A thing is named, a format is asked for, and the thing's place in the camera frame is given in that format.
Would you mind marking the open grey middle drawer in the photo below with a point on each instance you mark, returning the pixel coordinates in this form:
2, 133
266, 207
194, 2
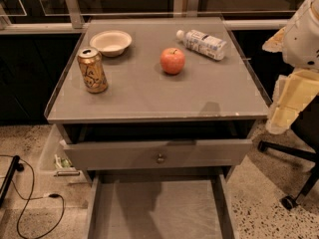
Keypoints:
160, 207

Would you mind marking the white paper bowl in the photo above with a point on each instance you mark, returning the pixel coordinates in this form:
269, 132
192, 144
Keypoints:
111, 43

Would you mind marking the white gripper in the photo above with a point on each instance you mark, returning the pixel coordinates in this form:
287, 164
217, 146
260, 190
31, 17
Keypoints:
301, 40

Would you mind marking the round metal drawer knob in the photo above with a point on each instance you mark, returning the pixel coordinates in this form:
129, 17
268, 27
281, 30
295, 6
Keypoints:
160, 159

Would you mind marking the grey drawer cabinet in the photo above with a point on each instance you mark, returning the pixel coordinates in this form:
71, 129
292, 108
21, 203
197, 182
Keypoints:
206, 100

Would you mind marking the gold soda can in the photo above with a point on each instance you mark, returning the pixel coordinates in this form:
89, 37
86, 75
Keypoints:
91, 67

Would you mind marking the clear plastic water bottle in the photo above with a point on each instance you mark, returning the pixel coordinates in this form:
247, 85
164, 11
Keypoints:
203, 43

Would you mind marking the black office chair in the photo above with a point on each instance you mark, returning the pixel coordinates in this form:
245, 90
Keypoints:
306, 127

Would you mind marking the black floor stand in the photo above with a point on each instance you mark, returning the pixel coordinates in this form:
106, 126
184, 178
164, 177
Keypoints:
14, 166

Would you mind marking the metal railing post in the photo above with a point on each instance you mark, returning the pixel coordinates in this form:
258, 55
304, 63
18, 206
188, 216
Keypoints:
185, 8
76, 18

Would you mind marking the clear plastic storage bin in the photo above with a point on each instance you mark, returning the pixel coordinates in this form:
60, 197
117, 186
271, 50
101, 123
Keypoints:
54, 162

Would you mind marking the metal railing post centre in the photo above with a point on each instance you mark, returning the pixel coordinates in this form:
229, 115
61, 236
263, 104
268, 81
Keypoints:
185, 8

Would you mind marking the grey top drawer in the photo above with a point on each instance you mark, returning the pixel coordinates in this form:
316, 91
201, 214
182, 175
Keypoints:
143, 154

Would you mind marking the red apple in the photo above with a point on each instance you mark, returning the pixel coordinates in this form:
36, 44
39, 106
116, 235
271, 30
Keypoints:
172, 61

